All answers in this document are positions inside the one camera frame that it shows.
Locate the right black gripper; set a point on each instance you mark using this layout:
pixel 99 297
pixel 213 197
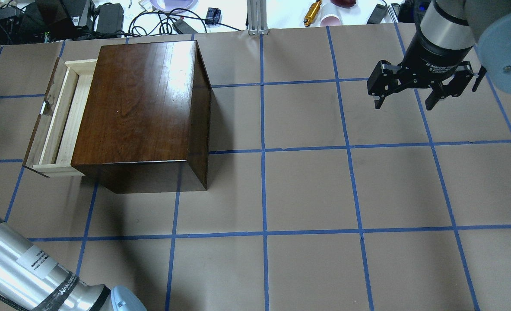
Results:
pixel 434 57

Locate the light wood drawer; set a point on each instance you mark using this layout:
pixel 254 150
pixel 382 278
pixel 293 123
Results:
pixel 53 139

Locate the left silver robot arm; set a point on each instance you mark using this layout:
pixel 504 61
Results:
pixel 31 280

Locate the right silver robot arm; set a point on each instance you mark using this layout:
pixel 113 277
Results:
pixel 484 24

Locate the dark wooden drawer cabinet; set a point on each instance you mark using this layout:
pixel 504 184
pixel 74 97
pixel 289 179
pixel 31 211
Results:
pixel 145 125

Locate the black power adapter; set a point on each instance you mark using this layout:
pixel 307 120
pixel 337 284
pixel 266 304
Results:
pixel 378 14

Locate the red mango fruit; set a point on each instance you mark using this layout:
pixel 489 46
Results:
pixel 347 4

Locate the gold metal tool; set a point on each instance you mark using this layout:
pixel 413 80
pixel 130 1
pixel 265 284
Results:
pixel 312 13

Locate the purple plate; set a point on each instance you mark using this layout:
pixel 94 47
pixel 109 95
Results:
pixel 168 5

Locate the aluminium frame post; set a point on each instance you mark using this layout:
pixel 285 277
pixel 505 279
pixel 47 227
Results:
pixel 257 17

